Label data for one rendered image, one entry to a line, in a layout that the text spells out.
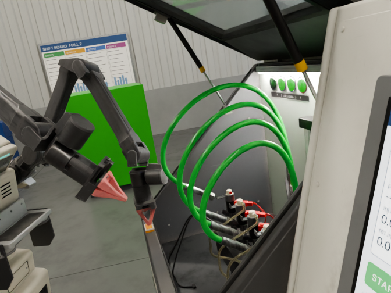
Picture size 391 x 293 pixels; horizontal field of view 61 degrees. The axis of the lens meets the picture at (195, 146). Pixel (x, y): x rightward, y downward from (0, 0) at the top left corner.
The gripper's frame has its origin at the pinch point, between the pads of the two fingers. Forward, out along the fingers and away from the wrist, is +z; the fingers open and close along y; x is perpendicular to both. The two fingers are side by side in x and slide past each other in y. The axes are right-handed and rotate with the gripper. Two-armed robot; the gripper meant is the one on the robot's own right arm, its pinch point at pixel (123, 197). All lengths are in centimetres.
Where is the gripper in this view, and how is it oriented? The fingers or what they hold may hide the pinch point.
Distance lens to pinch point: 80.6
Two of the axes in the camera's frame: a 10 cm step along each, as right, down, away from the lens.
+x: -0.1, -2.6, 9.7
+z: 7.9, 5.8, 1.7
